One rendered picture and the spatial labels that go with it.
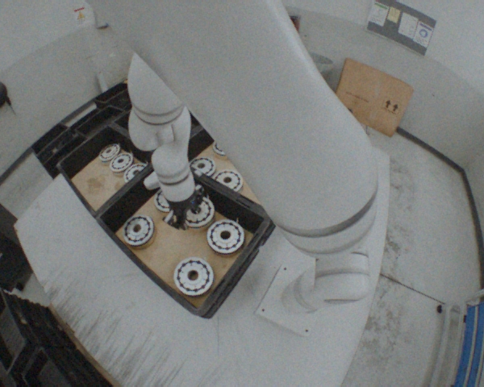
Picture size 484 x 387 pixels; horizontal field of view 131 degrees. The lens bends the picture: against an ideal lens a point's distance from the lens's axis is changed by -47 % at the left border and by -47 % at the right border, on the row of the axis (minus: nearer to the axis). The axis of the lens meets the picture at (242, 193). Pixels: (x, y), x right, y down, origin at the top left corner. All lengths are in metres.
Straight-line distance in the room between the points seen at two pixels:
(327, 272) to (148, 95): 0.32
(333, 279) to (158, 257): 0.46
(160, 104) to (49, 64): 3.50
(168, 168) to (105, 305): 0.57
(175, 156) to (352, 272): 0.34
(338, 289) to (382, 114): 3.07
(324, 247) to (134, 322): 0.67
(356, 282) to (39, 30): 3.80
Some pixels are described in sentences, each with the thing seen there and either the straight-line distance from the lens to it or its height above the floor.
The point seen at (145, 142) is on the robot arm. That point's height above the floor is 1.20.
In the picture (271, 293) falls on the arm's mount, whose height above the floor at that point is 0.79.
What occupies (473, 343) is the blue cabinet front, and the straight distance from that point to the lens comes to 1.92.
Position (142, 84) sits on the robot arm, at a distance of 0.21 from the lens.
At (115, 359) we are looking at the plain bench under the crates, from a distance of 0.79.
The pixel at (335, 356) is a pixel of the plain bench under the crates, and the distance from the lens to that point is 0.76.
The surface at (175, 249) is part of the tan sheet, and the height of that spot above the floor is 0.83.
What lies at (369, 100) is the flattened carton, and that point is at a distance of 3.23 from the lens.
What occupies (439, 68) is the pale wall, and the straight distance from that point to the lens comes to 3.46.
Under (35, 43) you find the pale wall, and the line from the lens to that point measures 3.65.
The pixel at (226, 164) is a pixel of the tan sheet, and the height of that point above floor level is 0.83.
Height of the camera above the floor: 1.38
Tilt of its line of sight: 53 degrees down
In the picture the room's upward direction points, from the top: 4 degrees clockwise
